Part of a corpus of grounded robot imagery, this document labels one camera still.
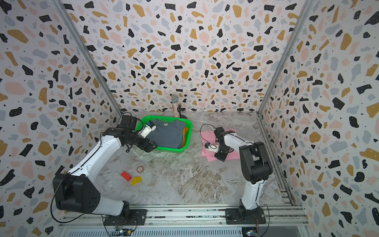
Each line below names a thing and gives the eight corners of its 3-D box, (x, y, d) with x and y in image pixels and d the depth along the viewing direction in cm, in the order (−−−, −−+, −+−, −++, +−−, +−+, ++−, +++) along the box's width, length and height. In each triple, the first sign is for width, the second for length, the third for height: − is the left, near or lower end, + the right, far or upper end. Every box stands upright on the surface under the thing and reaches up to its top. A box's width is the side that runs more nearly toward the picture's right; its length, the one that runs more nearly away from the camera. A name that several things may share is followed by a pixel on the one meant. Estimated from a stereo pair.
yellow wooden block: (132, 185, 86) (130, 183, 84) (134, 178, 89) (132, 176, 87) (140, 185, 86) (139, 183, 84) (142, 178, 89) (141, 176, 87)
